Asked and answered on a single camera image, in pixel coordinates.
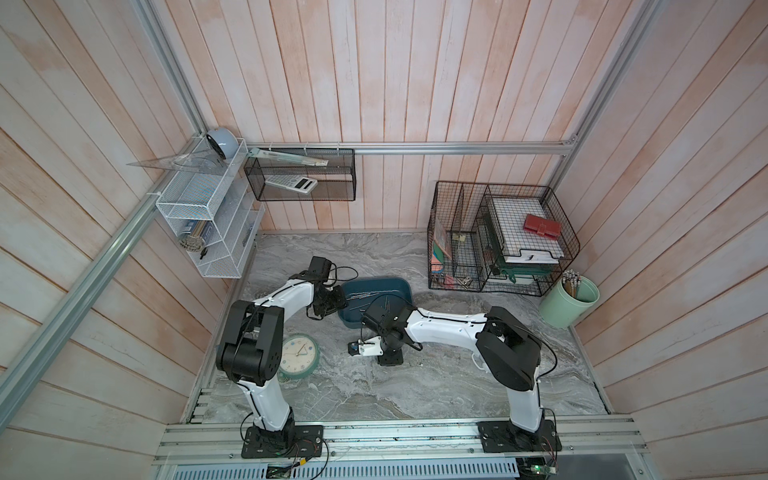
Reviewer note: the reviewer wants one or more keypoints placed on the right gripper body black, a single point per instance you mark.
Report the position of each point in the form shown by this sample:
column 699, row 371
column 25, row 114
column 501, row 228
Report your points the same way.
column 389, row 354

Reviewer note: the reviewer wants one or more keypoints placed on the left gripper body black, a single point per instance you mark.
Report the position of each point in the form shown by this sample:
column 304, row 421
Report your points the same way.
column 332, row 300

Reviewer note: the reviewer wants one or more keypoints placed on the teal plastic storage box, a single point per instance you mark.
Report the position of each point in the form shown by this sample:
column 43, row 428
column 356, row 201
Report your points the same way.
column 361, row 292

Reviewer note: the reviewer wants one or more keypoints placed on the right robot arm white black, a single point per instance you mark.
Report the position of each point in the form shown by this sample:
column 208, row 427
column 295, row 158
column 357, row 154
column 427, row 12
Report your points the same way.
column 500, row 344

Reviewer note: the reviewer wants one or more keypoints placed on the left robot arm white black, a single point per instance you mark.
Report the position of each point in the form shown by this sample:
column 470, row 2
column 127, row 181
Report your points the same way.
column 250, row 349

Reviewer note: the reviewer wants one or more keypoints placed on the white calculator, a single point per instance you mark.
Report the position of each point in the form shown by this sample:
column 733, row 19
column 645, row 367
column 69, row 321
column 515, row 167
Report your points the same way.
column 293, row 183

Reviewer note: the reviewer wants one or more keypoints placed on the white paper stack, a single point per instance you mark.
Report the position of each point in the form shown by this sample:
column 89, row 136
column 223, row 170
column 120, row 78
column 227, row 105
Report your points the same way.
column 517, row 245

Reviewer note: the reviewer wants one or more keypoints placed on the mint green pen cup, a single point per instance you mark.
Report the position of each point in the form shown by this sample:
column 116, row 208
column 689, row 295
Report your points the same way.
column 571, row 296

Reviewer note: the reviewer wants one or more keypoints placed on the clear triangle ruler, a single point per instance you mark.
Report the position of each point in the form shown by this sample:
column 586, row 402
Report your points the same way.
column 195, row 162

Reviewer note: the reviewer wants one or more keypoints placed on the red wallet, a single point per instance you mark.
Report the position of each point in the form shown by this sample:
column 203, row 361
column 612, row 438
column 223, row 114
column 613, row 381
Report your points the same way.
column 542, row 227

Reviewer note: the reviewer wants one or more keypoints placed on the blue grey round speaker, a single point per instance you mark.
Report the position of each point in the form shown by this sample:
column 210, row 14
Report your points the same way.
column 223, row 142

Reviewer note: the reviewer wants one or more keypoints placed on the green round wall clock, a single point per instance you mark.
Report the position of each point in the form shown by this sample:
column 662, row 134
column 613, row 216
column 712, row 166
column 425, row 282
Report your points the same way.
column 300, row 356

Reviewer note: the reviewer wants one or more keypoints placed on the black wire wall basket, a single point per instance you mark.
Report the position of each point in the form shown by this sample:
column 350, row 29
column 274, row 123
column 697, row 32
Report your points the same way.
column 334, row 169

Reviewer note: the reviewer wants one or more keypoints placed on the black wire desk organizer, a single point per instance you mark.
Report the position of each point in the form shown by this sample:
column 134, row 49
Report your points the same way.
column 464, row 253

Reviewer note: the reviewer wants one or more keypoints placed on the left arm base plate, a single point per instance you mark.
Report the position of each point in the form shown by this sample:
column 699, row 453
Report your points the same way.
column 303, row 441

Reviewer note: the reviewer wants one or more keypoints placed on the white wire wall shelf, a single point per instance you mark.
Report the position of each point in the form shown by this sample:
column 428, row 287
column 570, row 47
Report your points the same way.
column 214, row 218

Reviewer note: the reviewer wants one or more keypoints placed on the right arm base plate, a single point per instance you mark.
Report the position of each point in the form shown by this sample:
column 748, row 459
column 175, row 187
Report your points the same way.
column 504, row 437

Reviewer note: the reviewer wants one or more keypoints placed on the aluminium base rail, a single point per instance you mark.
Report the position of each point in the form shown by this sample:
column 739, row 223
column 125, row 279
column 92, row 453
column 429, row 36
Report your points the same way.
column 402, row 439

